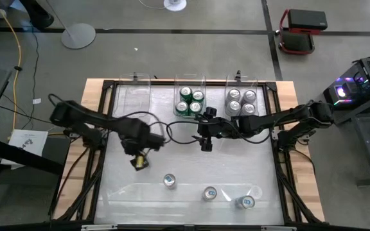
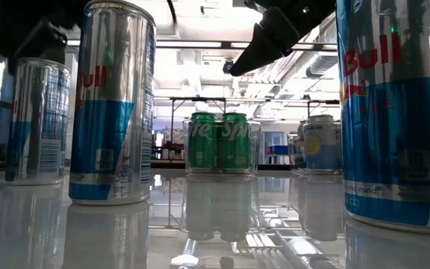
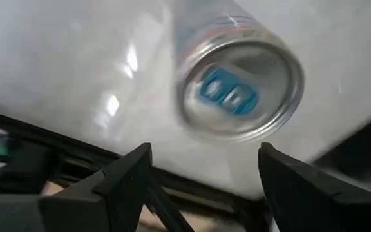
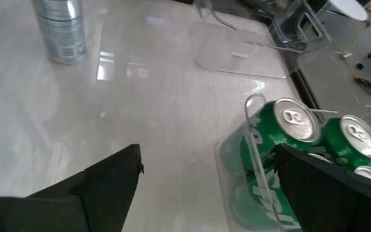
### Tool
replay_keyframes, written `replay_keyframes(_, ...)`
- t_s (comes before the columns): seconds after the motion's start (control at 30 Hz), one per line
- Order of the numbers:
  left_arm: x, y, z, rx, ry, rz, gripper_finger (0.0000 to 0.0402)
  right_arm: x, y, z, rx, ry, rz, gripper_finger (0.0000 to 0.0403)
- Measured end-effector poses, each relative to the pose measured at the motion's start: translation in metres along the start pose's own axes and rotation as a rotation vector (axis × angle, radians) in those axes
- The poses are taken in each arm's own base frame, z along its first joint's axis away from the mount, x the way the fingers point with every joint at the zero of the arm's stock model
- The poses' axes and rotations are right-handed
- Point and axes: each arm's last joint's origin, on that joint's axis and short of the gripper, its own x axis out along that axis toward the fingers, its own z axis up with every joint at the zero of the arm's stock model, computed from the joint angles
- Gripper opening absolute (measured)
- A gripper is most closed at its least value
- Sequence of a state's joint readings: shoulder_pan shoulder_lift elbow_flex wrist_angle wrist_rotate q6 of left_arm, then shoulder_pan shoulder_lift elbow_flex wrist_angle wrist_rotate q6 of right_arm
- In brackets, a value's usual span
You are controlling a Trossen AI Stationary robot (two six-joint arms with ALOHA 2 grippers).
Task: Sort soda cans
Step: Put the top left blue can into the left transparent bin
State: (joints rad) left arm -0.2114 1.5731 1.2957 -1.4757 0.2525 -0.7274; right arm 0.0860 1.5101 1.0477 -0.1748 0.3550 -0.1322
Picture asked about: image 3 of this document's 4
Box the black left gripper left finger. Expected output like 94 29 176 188
0 142 153 232

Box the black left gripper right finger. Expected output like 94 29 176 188
258 141 371 232

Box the blue silver Red Bull can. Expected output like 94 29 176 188
172 0 305 144

